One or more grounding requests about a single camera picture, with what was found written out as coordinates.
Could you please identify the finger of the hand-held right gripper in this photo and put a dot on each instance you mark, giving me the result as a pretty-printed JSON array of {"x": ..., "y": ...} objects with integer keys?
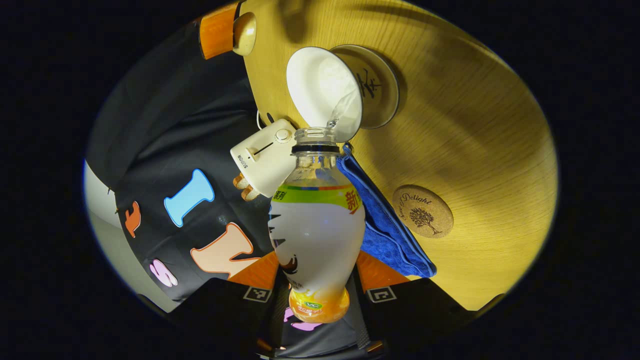
[{"x": 217, "y": 32}]

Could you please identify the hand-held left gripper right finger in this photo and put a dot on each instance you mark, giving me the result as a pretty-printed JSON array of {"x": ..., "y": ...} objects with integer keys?
[{"x": 415, "y": 310}]

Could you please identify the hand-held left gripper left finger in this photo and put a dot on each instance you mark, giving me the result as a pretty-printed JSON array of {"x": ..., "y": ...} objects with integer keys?
[{"x": 225, "y": 310}]

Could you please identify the beige teacup lid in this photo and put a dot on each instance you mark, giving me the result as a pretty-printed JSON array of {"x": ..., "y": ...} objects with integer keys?
[{"x": 245, "y": 34}]

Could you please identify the round cork coaster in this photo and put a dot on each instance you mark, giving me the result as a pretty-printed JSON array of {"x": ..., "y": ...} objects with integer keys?
[{"x": 423, "y": 211}]

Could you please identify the beige ceramic teacup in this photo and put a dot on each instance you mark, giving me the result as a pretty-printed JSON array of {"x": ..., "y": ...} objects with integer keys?
[{"x": 320, "y": 85}]

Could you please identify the white orange water bottle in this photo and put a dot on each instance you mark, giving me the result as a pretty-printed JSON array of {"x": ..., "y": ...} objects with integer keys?
[{"x": 317, "y": 235}]

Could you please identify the blue towel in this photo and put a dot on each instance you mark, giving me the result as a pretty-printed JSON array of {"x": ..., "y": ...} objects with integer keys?
[{"x": 390, "y": 235}]

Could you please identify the toasted bread slice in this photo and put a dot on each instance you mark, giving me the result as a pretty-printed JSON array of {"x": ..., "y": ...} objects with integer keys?
[
  {"x": 249, "y": 193},
  {"x": 240, "y": 180}
]

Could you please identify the white toaster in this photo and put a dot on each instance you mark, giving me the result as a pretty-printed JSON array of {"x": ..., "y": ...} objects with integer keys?
[{"x": 270, "y": 155}]

